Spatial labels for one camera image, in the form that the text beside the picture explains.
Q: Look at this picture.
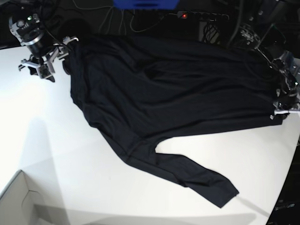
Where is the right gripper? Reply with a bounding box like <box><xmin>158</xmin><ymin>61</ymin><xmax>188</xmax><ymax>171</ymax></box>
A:
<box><xmin>18</xmin><ymin>36</ymin><xmax>79</xmax><ymax>77</ymax></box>

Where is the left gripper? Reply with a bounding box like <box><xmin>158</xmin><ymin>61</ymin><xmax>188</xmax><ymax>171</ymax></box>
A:
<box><xmin>270</xmin><ymin>89</ymin><xmax>300</xmax><ymax>120</ymax></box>

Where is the black t-shirt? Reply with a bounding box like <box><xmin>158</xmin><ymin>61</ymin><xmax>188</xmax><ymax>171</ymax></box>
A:
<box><xmin>67</xmin><ymin>36</ymin><xmax>283</xmax><ymax>208</ymax></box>

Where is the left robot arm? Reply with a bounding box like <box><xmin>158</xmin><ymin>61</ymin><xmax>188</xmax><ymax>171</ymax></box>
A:
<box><xmin>226</xmin><ymin>0</ymin><xmax>300</xmax><ymax>119</ymax></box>

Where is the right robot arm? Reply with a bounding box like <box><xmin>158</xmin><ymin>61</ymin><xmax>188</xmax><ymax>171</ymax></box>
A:
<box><xmin>8</xmin><ymin>0</ymin><xmax>79</xmax><ymax>82</ymax></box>

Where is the blue bin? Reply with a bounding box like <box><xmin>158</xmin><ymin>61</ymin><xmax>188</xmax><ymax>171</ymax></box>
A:
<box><xmin>113</xmin><ymin>0</ymin><xmax>179</xmax><ymax>10</ymax></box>

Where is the black power strip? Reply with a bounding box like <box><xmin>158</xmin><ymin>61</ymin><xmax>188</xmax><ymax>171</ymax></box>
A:
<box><xmin>177</xmin><ymin>11</ymin><xmax>230</xmax><ymax>22</ymax></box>

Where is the white cardboard box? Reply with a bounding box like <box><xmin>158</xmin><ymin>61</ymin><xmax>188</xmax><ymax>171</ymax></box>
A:
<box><xmin>0</xmin><ymin>170</ymin><xmax>70</xmax><ymax>225</ymax></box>

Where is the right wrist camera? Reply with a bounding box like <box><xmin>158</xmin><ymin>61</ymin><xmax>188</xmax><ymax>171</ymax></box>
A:
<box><xmin>38</xmin><ymin>66</ymin><xmax>52</xmax><ymax>79</ymax></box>

